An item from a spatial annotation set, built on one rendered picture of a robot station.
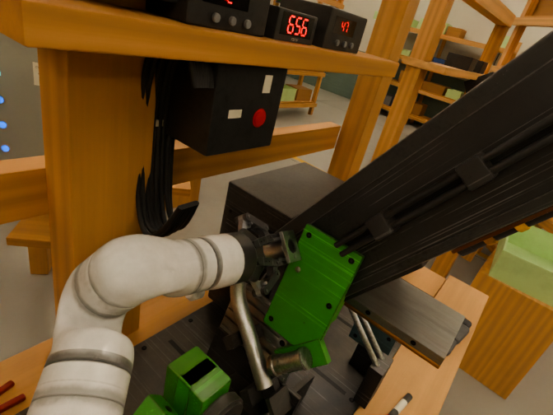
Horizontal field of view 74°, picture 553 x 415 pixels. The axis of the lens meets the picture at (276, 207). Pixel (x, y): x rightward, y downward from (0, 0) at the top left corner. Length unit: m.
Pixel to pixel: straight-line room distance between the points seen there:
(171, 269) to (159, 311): 0.58
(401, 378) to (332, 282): 0.43
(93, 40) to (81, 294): 0.25
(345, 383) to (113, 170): 0.66
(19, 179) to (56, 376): 0.42
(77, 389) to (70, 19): 0.33
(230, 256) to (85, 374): 0.22
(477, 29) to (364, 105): 8.51
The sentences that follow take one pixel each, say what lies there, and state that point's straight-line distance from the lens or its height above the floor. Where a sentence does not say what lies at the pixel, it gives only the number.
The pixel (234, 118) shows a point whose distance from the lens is 0.63.
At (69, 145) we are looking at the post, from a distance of 0.61.
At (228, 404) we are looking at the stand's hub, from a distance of 0.51.
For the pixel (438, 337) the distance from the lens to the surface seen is 0.78.
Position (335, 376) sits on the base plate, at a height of 0.90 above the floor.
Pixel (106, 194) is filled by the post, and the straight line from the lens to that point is 0.67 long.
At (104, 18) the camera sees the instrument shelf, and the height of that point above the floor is 1.53.
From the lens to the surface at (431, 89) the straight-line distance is 9.39.
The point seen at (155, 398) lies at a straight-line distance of 0.52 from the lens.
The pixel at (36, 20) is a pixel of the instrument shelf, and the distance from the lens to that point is 0.43.
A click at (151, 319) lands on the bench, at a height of 0.88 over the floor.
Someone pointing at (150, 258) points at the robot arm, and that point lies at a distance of 0.38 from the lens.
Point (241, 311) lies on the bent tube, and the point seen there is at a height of 1.09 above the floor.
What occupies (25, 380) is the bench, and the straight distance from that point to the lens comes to 0.89.
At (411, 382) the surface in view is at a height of 0.90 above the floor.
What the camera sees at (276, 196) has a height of 1.24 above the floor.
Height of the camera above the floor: 1.58
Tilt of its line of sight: 27 degrees down
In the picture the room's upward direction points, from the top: 15 degrees clockwise
